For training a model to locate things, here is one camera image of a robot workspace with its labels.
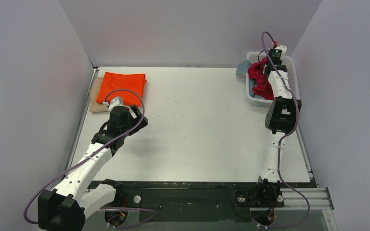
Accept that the folded orange t shirt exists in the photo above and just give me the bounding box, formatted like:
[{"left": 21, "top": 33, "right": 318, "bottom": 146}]
[{"left": 103, "top": 72, "right": 147, "bottom": 106}]

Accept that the white plastic basket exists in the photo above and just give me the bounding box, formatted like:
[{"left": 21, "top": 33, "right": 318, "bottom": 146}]
[{"left": 245, "top": 52, "right": 300, "bottom": 108}]

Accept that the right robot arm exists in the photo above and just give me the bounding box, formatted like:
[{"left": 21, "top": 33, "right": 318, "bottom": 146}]
[{"left": 253, "top": 57, "right": 301, "bottom": 207}]

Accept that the red t shirt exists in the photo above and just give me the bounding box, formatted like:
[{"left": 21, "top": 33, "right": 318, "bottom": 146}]
[{"left": 248, "top": 58, "right": 274, "bottom": 101}]

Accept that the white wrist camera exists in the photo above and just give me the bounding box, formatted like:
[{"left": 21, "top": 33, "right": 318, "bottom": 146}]
[
  {"left": 103, "top": 96, "right": 124, "bottom": 112},
  {"left": 268, "top": 45, "right": 287, "bottom": 63}
]

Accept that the grey-blue t shirt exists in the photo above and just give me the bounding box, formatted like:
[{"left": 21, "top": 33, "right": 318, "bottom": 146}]
[{"left": 236, "top": 59, "right": 256, "bottom": 98}]

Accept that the folded beige t shirt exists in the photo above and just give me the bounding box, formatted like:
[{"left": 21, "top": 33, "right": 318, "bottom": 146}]
[{"left": 89, "top": 77, "right": 110, "bottom": 113}]

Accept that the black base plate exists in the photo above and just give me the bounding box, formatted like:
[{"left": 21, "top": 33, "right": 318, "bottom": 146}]
[{"left": 88, "top": 179, "right": 304, "bottom": 225}]

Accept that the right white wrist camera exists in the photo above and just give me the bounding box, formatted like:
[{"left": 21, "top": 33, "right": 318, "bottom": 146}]
[{"left": 268, "top": 45, "right": 287, "bottom": 63}]

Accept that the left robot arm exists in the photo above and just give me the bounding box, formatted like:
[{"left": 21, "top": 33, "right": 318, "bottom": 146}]
[{"left": 38, "top": 105, "right": 148, "bottom": 231}]

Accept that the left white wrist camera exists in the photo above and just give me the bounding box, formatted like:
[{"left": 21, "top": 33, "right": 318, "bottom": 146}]
[{"left": 103, "top": 96, "right": 124, "bottom": 112}]

